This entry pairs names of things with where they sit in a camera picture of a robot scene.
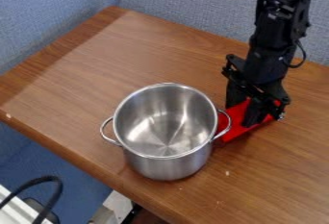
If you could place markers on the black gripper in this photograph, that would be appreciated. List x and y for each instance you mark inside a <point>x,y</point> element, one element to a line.
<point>268,98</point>

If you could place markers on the red block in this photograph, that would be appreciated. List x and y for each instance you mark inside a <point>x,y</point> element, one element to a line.
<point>237,115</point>

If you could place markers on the stainless steel metal pot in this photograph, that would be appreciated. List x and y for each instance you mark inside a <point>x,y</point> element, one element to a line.
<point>166,125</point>

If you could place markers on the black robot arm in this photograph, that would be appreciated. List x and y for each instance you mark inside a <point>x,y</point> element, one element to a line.
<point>255,77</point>

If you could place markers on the white box under table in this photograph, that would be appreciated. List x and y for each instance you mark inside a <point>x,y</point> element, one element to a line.
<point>114,210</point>

